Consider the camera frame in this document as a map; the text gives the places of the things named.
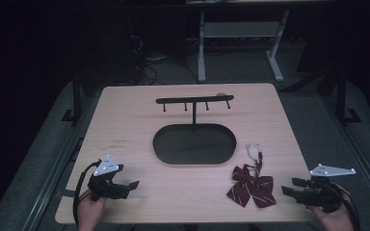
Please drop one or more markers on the grey metal rail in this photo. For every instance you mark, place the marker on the grey metal rail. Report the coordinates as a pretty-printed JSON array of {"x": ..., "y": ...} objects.
[
  {"x": 56, "y": 166},
  {"x": 356, "y": 153}
]

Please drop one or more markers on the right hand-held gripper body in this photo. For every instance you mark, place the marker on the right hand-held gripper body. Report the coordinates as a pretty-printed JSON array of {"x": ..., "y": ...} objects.
[{"x": 322, "y": 195}]

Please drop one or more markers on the black metal stand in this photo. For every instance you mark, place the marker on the black metal stand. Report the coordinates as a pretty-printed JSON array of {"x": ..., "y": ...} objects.
[
  {"x": 341, "y": 96},
  {"x": 76, "y": 96}
]

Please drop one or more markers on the person's right hand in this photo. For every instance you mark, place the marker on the person's right hand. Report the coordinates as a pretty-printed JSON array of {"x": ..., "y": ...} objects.
[{"x": 338, "y": 221}]

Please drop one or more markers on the small round brown disc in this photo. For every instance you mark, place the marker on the small round brown disc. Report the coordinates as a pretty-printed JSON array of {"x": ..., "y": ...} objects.
[{"x": 221, "y": 94}]

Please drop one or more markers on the dark red striped bow tie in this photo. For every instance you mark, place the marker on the dark red striped bow tie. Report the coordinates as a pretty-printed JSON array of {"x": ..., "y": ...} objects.
[{"x": 265, "y": 185}]

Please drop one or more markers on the black hook rack with tray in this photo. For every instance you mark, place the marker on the black hook rack with tray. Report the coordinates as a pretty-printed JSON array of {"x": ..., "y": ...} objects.
[{"x": 194, "y": 144}]

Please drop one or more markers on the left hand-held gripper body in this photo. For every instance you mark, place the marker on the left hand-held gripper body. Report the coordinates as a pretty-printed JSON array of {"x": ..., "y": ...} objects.
[{"x": 104, "y": 189}]

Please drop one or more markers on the person's left hand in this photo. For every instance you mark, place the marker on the person's left hand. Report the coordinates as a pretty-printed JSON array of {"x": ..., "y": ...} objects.
[{"x": 90, "y": 213}]

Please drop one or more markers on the white metal desk frame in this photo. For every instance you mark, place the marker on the white metal desk frame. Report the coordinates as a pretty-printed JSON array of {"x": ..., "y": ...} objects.
[{"x": 241, "y": 29}]

